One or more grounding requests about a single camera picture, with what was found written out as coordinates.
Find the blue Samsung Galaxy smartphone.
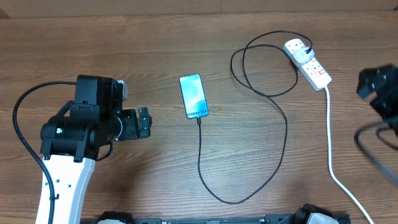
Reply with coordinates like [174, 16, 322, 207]
[179, 74, 209, 119]

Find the black USB charging cable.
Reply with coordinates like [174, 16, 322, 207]
[196, 30, 313, 205]

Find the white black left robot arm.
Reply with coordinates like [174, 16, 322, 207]
[36, 75, 152, 223]

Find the white USB charger adapter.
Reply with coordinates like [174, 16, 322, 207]
[293, 47, 315, 66]

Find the white power strip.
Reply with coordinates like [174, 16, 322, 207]
[284, 39, 331, 91]

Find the white power strip cord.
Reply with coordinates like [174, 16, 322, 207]
[323, 86, 375, 224]

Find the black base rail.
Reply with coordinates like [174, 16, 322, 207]
[80, 211, 352, 224]

